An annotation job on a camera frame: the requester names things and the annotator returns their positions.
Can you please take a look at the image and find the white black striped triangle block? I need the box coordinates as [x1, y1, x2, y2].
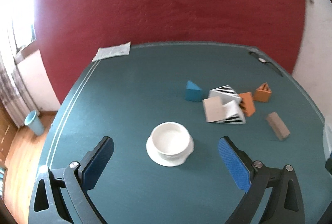
[209, 85, 242, 104]

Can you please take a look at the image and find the orange rectangular block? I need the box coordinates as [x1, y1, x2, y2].
[239, 92, 255, 117]

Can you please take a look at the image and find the beige wooden block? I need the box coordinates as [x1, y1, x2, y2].
[266, 111, 290, 140]

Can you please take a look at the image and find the beige triangular block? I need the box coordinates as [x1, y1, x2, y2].
[203, 96, 226, 123]

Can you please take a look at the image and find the white ceramic bowl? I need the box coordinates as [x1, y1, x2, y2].
[146, 122, 194, 167]

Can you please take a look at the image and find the white paper leaflet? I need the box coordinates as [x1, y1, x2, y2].
[92, 42, 131, 62]

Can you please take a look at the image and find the white striped prism block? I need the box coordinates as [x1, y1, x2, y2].
[217, 100, 246, 125]

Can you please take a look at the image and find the red quilted bedspread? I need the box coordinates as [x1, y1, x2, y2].
[35, 0, 306, 102]

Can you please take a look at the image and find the green table mat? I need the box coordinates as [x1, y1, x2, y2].
[39, 42, 331, 223]

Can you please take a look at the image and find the light blue waste bin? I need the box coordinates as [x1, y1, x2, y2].
[24, 110, 45, 136]

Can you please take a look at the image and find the black wristwatch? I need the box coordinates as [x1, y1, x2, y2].
[248, 51, 283, 77]

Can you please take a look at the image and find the patterned curtain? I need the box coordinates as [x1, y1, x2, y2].
[1, 52, 39, 128]

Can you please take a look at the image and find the orange black striped triangle block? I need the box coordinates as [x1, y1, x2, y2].
[253, 82, 272, 103]

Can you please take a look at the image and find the blue triangular block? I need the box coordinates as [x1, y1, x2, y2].
[185, 80, 203, 102]

